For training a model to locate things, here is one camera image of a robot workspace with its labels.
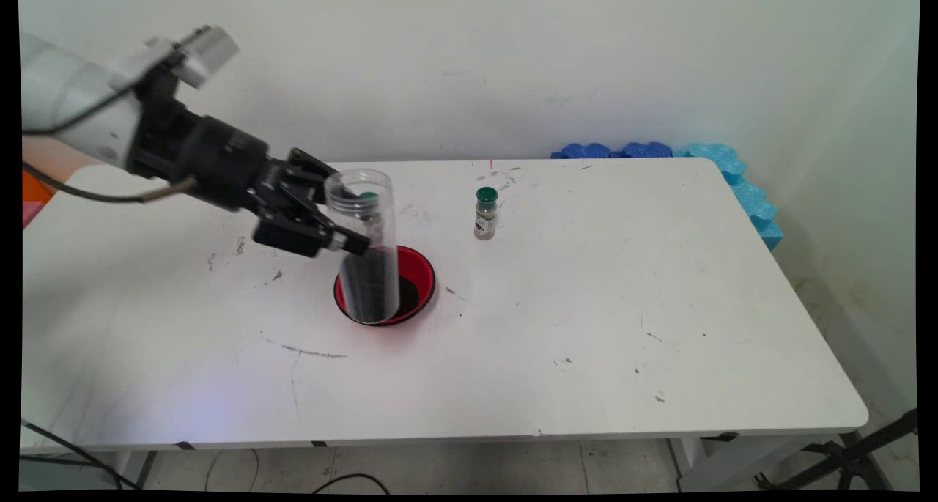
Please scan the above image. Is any black floor cable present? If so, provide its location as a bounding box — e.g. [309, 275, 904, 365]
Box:
[311, 473, 391, 494]

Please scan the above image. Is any black wrist mount bracket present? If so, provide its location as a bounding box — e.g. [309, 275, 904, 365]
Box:
[128, 68, 193, 182]

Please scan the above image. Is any clear jar with black seeds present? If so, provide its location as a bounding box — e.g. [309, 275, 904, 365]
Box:
[324, 168, 401, 324]

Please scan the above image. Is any light blue foam mat piece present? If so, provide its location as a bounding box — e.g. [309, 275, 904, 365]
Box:
[674, 143, 783, 251]

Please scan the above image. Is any orange block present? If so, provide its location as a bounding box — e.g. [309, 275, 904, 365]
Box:
[22, 171, 56, 204]

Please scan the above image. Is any black loose hanging cable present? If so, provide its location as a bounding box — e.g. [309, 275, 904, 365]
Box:
[20, 418, 141, 490]

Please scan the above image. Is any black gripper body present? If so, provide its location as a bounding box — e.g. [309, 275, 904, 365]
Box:
[176, 115, 323, 217]

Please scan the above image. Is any green-capped spice bottle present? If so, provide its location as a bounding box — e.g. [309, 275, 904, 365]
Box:
[473, 187, 499, 240]
[357, 191, 387, 246]

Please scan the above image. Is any black tripod stand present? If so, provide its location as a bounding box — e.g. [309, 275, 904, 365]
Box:
[755, 408, 918, 492]

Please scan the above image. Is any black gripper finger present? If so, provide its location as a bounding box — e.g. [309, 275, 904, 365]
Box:
[253, 198, 372, 259]
[286, 148, 341, 196]

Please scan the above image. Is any red bowl with black seeds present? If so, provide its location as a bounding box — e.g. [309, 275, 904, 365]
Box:
[333, 246, 437, 328]

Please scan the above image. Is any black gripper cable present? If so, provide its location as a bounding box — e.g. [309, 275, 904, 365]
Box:
[22, 161, 200, 204]

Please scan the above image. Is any white table leg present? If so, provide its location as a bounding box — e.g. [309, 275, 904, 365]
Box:
[668, 435, 814, 492]

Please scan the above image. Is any black camera cable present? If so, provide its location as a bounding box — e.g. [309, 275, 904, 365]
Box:
[22, 81, 144, 135]

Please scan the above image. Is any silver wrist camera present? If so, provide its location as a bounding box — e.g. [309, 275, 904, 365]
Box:
[145, 24, 240, 89]

